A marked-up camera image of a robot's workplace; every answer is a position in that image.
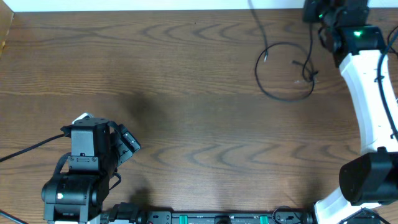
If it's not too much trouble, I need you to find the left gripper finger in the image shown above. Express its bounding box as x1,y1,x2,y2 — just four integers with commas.
119,124,141,152
113,135,132,166

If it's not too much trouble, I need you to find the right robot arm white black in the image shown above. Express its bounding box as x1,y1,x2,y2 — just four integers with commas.
301,0,397,223

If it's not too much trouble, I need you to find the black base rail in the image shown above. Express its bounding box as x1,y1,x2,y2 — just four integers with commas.
91,203,318,224

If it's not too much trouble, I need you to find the black USB cable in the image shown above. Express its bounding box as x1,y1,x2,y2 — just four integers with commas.
248,0,320,103

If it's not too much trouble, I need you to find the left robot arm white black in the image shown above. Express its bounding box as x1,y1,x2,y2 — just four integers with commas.
41,113,141,223

